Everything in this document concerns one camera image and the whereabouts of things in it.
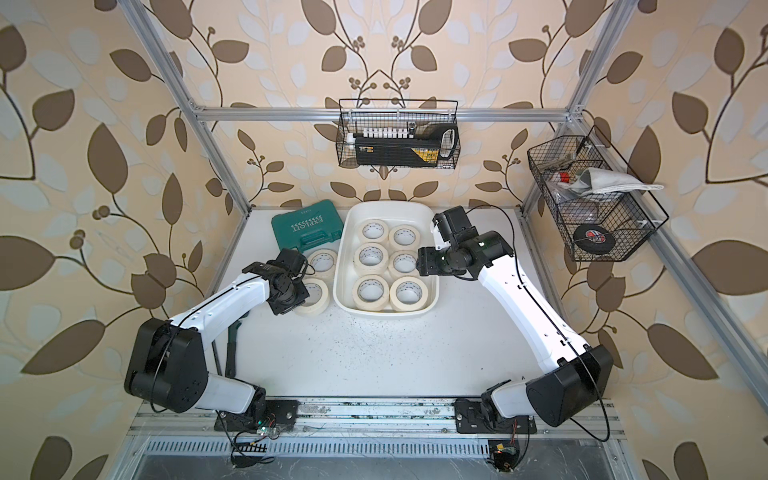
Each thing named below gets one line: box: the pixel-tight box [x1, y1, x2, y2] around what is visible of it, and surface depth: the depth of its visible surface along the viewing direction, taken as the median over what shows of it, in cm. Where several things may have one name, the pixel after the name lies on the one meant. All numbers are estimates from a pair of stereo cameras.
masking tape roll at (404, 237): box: [389, 224, 421, 251], surface depth 113 cm
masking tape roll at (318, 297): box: [294, 278, 329, 316], surface depth 88 cm
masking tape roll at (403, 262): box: [388, 250, 417, 276], surface depth 104 cm
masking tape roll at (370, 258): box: [353, 242, 389, 276], surface depth 100 cm
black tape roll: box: [573, 224, 616, 255], surface depth 73 cm
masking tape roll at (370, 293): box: [352, 274, 390, 311], surface depth 93 cm
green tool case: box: [271, 199, 344, 253], surface depth 111 cm
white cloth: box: [570, 168, 664, 196], surface depth 63 cm
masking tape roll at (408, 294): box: [390, 276, 429, 312], surface depth 91 cm
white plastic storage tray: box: [333, 200, 439, 319], surface depth 101 cm
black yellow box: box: [354, 123, 459, 167], surface depth 86 cm
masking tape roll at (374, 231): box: [359, 219, 389, 244], surface depth 114 cm
